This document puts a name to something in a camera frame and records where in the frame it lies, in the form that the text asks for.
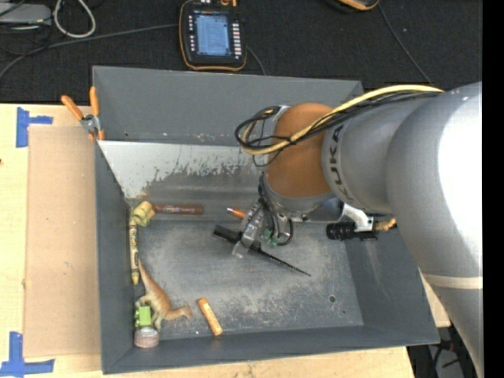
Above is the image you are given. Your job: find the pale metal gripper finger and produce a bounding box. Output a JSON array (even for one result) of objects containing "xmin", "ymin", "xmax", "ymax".
[
  {"xmin": 231, "ymin": 240, "xmax": 253, "ymax": 258},
  {"xmin": 239, "ymin": 219, "xmax": 259, "ymax": 244}
]

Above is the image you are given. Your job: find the black serrated pointed tool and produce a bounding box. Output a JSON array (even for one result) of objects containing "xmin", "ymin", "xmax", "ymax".
[{"xmin": 213, "ymin": 224, "xmax": 312, "ymax": 278}]

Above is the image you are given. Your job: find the grey metal bin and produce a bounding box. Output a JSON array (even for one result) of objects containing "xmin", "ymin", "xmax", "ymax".
[{"xmin": 91, "ymin": 65, "xmax": 441, "ymax": 376}]

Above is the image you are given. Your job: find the orange blunt crayon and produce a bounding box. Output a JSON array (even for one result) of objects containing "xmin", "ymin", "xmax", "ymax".
[{"xmin": 197, "ymin": 297, "xmax": 224, "ymax": 337}]

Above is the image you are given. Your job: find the brown marker pen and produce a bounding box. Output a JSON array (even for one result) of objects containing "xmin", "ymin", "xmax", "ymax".
[{"xmin": 152, "ymin": 203, "xmax": 205, "ymax": 216}]

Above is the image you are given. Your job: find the tan toy dinosaur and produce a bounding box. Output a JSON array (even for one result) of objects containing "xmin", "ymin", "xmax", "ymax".
[{"xmin": 135, "ymin": 258, "xmax": 194, "ymax": 331}]

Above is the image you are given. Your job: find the yellow crayon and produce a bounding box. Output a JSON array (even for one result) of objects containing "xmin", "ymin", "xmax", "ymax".
[{"xmin": 128, "ymin": 219, "xmax": 141, "ymax": 286}]

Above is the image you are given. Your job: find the green toy block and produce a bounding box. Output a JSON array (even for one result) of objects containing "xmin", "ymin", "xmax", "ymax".
[{"xmin": 134, "ymin": 306, "xmax": 153, "ymax": 328}]

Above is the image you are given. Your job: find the brown cardboard board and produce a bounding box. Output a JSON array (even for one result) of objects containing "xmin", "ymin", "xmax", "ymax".
[{"xmin": 22, "ymin": 125, "xmax": 104, "ymax": 360}]

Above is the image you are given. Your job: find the black cylinder on white bracket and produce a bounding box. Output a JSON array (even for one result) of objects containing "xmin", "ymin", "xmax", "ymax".
[{"xmin": 325, "ymin": 202, "xmax": 397, "ymax": 242}]

